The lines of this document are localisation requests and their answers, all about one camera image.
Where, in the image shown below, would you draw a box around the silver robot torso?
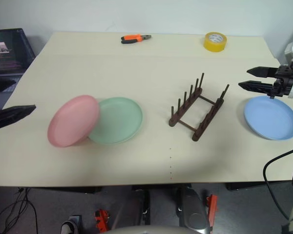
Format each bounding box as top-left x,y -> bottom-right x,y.
106,225 -> 212,234

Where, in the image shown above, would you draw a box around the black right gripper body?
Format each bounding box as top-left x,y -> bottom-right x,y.
270,64 -> 293,99

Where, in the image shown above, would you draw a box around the dark rounded robot foot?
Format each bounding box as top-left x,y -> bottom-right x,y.
131,187 -> 151,225

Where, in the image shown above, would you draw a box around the open laptop computer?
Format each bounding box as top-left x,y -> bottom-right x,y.
0,28 -> 37,109

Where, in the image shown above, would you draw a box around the orange black clamp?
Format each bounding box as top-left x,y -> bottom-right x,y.
94,209 -> 110,231
206,194 -> 218,229

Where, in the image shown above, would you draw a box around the pink round plate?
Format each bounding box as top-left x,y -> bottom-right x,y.
47,95 -> 100,148

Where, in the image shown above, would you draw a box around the black floor cable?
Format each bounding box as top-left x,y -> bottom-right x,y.
0,187 -> 39,234

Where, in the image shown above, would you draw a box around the yellow tape roll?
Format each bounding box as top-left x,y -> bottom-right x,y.
204,31 -> 228,53

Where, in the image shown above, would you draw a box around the grey rounded robot foot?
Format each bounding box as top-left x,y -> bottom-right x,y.
179,187 -> 210,232

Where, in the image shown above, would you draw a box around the orange black pliers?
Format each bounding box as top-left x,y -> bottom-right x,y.
120,34 -> 152,44

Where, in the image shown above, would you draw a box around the brown wooden dish rack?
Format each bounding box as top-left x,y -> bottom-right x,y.
168,72 -> 230,142

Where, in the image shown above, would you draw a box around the blue round plate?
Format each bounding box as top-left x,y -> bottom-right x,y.
243,96 -> 293,141

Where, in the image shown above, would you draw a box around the green round plate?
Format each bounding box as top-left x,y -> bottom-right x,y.
88,97 -> 144,145

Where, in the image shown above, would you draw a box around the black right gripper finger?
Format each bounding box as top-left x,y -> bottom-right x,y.
246,66 -> 277,78
238,81 -> 275,95

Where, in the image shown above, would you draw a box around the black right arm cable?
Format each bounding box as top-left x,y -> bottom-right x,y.
263,143 -> 293,221

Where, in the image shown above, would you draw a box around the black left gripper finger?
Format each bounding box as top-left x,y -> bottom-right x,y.
0,80 -> 17,96
0,104 -> 37,133

